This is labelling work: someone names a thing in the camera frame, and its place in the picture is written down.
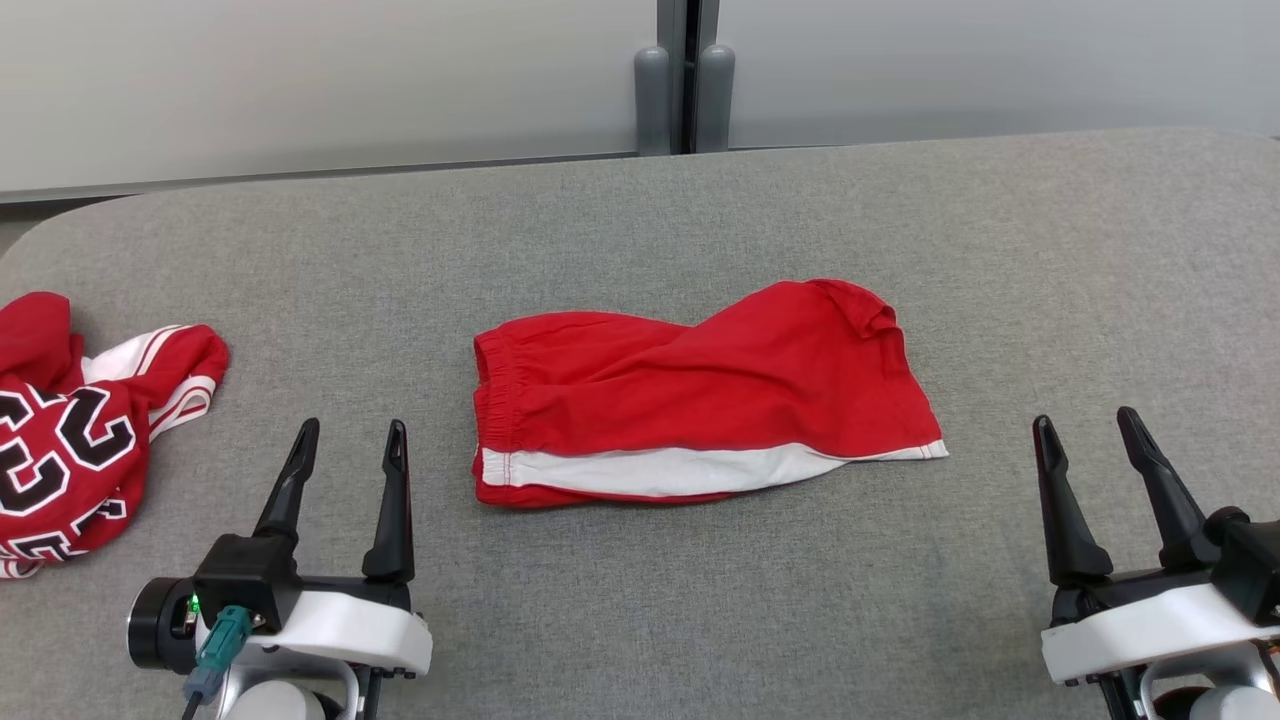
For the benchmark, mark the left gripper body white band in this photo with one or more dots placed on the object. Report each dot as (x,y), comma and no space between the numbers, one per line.
(350,630)

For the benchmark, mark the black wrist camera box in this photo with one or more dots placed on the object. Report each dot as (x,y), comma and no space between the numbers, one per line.
(245,580)
(1250,560)

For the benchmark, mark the red shorts with white stripe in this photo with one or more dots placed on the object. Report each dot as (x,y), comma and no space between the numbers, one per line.
(700,390)

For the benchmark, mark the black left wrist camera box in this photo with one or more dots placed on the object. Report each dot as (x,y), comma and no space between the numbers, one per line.
(245,580)

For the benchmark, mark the grey partition post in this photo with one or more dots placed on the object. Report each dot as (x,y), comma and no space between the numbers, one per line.
(688,60)

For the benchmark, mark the grey rounded post foot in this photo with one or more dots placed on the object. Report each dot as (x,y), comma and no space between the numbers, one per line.
(715,95)
(652,100)

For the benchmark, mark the red Bulls 23 jersey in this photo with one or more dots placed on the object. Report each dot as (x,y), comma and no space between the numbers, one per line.
(70,450)

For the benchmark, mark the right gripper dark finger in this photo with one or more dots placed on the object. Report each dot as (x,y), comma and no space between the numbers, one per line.
(1070,520)
(1170,510)

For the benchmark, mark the white partition panel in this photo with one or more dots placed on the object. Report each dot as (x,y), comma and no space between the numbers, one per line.
(300,80)
(1000,60)

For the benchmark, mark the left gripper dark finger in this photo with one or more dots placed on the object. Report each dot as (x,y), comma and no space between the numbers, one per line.
(288,500)
(393,520)

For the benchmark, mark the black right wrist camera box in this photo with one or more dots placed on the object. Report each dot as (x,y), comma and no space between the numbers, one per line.
(1250,560)

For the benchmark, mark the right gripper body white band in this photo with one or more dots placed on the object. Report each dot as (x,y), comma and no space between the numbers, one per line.
(1140,625)

